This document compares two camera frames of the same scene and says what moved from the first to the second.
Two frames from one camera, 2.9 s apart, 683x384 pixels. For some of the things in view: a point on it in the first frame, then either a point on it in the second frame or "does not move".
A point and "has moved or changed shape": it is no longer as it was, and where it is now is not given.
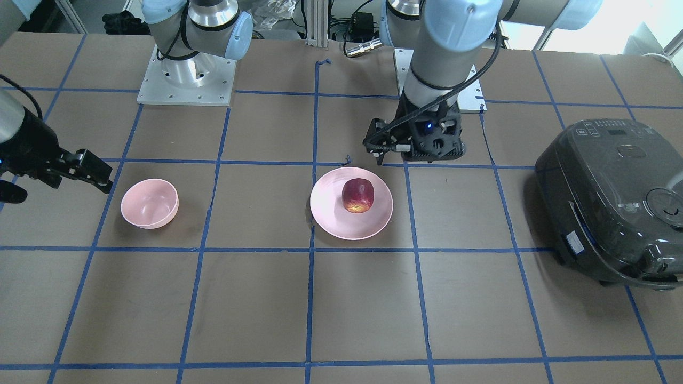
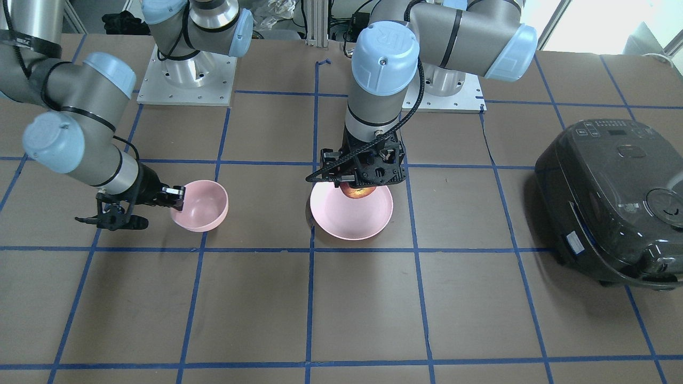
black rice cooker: [610, 193] does not move
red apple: [357, 195] has moved or changed shape
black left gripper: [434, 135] → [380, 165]
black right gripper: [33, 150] → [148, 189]
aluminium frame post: [317, 24] does not move
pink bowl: [150, 204] has moved or changed shape
